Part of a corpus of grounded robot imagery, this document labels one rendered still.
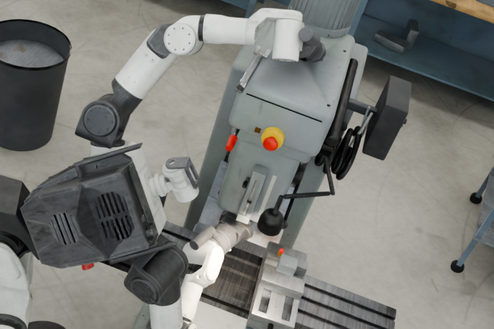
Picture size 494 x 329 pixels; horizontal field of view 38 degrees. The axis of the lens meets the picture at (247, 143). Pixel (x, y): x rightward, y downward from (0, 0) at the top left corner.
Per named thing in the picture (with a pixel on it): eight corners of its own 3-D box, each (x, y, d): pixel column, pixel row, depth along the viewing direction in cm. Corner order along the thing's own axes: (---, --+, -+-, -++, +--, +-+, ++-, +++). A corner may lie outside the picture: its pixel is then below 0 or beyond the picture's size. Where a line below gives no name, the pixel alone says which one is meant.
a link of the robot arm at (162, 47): (176, 8, 183) (123, 75, 187) (165, 5, 170) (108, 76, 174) (210, 37, 183) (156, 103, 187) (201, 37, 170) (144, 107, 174)
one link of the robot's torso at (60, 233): (38, 308, 173) (176, 270, 169) (-12, 180, 167) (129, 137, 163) (73, 264, 202) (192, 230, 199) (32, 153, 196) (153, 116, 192)
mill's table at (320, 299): (382, 372, 246) (391, 359, 241) (52, 244, 251) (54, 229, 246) (388, 322, 265) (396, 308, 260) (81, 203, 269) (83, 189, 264)
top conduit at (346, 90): (335, 148, 189) (339, 138, 187) (320, 142, 189) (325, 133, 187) (356, 69, 225) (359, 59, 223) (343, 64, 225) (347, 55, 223)
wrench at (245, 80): (245, 95, 176) (246, 92, 176) (231, 89, 176) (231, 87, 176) (270, 52, 195) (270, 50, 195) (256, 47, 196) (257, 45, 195)
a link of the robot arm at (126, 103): (109, 78, 173) (76, 121, 175) (138, 103, 174) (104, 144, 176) (119, 74, 184) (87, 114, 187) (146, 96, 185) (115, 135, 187)
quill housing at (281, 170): (272, 232, 225) (303, 158, 206) (212, 209, 226) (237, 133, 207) (284, 195, 241) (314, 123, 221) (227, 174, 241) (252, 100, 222)
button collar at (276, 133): (279, 152, 188) (286, 135, 185) (258, 144, 189) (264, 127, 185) (281, 148, 190) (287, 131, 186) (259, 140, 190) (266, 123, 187)
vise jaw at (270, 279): (299, 300, 241) (303, 293, 239) (257, 286, 241) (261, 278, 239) (301, 287, 246) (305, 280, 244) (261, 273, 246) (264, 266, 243)
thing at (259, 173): (247, 224, 221) (266, 175, 208) (235, 219, 221) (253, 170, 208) (250, 216, 224) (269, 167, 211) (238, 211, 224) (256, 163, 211)
